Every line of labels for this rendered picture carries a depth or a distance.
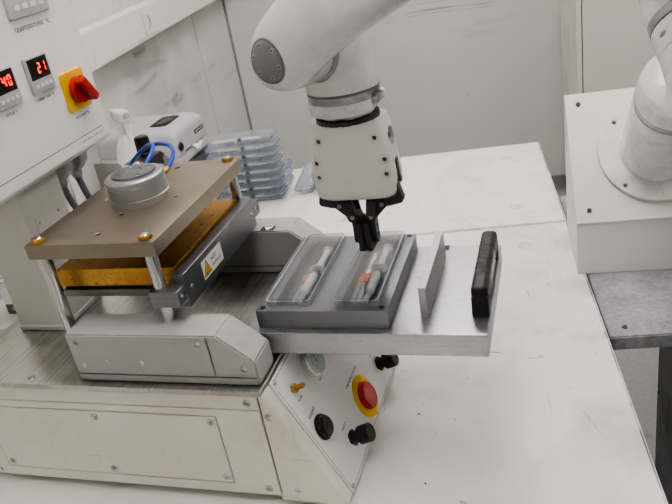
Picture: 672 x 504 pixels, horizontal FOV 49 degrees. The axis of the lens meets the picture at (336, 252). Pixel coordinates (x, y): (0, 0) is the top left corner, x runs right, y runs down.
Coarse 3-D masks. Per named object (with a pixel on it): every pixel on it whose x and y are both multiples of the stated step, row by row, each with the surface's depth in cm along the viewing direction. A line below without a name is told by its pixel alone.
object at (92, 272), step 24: (216, 216) 102; (192, 240) 95; (72, 264) 95; (96, 264) 94; (120, 264) 92; (144, 264) 91; (168, 264) 90; (72, 288) 95; (96, 288) 94; (120, 288) 93; (144, 288) 92
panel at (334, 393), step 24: (288, 360) 93; (336, 360) 102; (360, 360) 107; (288, 384) 91; (312, 384) 95; (336, 384) 99; (384, 384) 110; (288, 408) 89; (312, 408) 93; (336, 408) 97; (360, 408) 102; (312, 432) 91; (336, 432) 95; (336, 456) 93; (360, 456) 97
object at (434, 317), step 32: (416, 256) 101; (448, 256) 99; (416, 288) 93; (448, 288) 91; (256, 320) 92; (416, 320) 86; (448, 320) 85; (480, 320) 84; (288, 352) 90; (320, 352) 88; (352, 352) 87; (384, 352) 86; (416, 352) 85; (448, 352) 84; (480, 352) 82
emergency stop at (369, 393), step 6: (360, 384) 103; (366, 384) 104; (360, 390) 102; (366, 390) 103; (372, 390) 105; (360, 396) 102; (366, 396) 103; (372, 396) 104; (366, 402) 102; (372, 402) 103; (366, 408) 103; (372, 408) 103
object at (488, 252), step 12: (480, 240) 94; (492, 240) 92; (480, 252) 90; (492, 252) 90; (480, 264) 87; (492, 264) 88; (480, 276) 85; (492, 276) 88; (480, 288) 83; (480, 300) 83; (480, 312) 84
